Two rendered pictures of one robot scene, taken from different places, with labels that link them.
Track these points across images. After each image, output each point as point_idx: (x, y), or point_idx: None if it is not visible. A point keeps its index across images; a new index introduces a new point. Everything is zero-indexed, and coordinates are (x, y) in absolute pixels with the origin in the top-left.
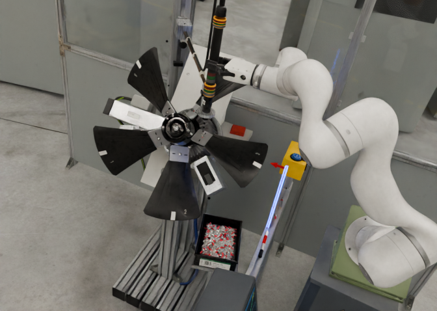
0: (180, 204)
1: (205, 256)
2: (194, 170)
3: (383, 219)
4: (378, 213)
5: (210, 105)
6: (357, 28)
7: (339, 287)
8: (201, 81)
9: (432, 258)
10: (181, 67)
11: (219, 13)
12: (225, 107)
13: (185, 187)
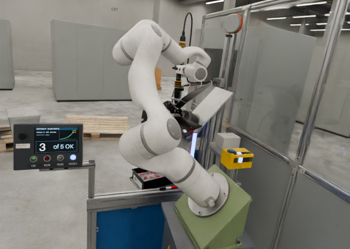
0: None
1: (134, 172)
2: None
3: (131, 97)
4: (129, 92)
5: (176, 93)
6: (318, 77)
7: (170, 216)
8: (208, 103)
9: (146, 135)
10: (220, 108)
11: (180, 39)
12: (210, 116)
13: None
